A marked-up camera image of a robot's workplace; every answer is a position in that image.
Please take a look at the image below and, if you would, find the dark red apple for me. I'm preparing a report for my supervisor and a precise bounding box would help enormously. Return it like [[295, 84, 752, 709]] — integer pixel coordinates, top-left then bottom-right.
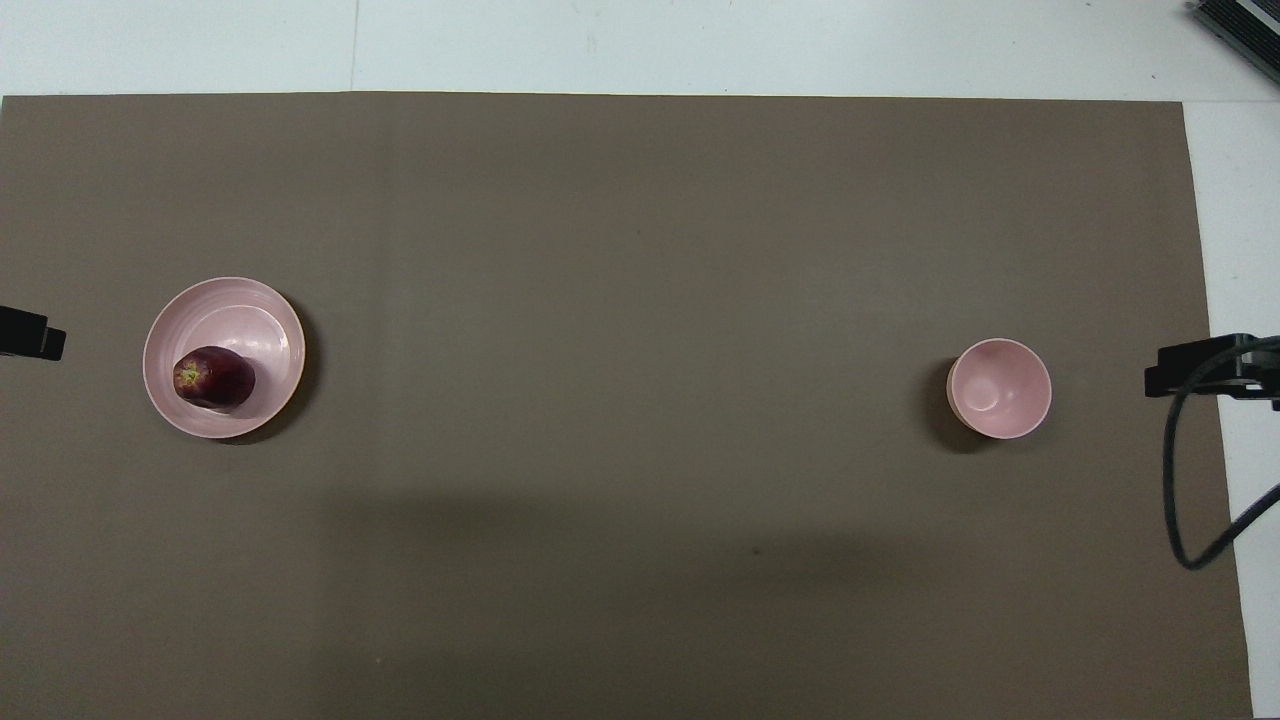
[[172, 346, 257, 410]]

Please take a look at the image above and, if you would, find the pink bowl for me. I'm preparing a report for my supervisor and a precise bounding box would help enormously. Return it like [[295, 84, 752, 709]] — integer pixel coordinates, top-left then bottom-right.
[[947, 338, 1053, 440]]

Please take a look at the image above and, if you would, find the pink plate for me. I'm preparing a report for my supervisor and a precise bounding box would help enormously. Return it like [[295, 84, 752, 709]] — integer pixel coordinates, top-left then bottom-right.
[[142, 277, 306, 440]]

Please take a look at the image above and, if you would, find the grey ribbed metal box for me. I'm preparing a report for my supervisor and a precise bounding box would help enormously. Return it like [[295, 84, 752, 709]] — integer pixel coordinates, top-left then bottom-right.
[[1188, 0, 1280, 86]]

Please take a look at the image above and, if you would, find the brown table mat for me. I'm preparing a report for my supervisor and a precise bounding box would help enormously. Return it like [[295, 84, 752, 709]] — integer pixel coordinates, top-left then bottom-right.
[[0, 92, 1254, 720]]

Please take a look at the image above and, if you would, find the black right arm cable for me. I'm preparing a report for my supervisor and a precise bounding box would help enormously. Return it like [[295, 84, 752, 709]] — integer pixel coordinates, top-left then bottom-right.
[[1164, 337, 1280, 571]]

